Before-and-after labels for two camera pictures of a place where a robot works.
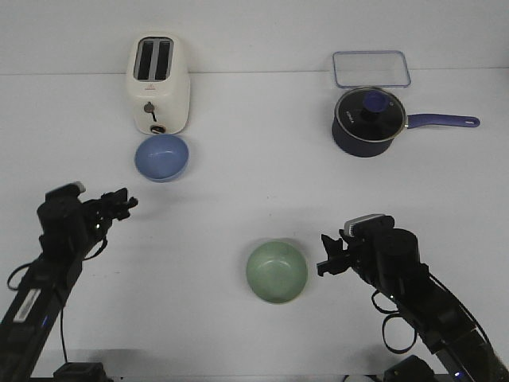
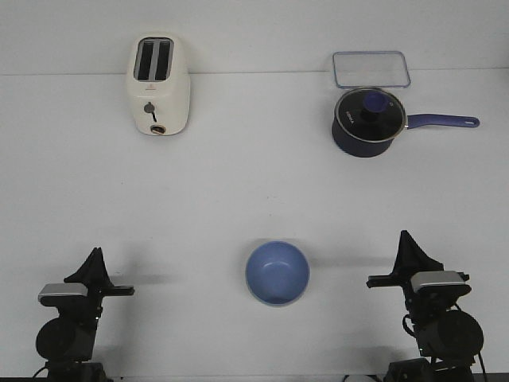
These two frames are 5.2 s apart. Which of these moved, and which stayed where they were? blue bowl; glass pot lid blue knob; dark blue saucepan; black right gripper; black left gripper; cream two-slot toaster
Moved: black left gripper; blue bowl; black right gripper
Stayed: cream two-slot toaster; glass pot lid blue knob; dark blue saucepan
